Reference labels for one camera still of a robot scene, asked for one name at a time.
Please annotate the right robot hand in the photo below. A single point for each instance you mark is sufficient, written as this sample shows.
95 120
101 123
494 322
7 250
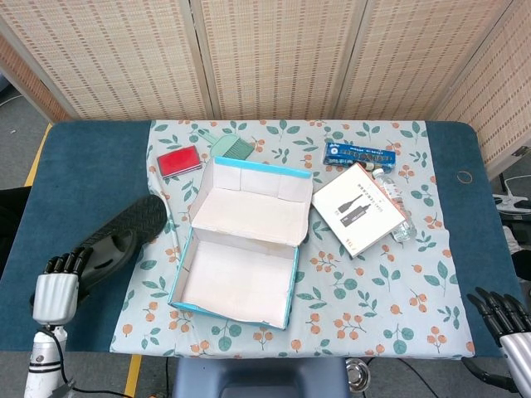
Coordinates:
516 348

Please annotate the green brush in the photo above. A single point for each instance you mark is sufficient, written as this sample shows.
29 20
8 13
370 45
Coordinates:
230 147

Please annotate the small dark-capped jar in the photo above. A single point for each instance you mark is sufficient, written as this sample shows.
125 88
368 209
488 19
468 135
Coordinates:
367 166

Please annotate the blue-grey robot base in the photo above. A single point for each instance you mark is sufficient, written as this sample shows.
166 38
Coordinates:
257 377

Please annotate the tan rubber band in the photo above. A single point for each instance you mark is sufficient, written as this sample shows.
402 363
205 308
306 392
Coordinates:
457 177

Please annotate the bamboo folding screen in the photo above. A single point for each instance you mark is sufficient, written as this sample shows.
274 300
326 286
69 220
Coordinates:
269 54

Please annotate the blue cardboard shoe box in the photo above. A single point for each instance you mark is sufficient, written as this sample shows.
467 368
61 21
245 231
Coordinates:
236 269

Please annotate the red flat case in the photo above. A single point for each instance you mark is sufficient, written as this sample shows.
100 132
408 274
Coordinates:
178 161

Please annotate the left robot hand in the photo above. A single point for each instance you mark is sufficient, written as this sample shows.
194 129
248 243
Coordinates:
56 296

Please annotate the long blue printed box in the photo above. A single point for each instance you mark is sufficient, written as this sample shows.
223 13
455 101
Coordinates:
357 154

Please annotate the white Z-TEK product box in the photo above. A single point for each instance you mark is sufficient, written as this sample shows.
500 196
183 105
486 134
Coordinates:
357 207

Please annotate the floral print tablecloth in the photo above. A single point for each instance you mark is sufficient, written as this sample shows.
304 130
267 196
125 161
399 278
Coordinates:
373 290

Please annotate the white office chair base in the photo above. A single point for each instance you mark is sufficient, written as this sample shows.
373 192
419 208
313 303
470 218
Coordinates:
512 203

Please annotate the clear plastic water bottle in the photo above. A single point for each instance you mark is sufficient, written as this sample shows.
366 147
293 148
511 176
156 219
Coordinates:
404 228

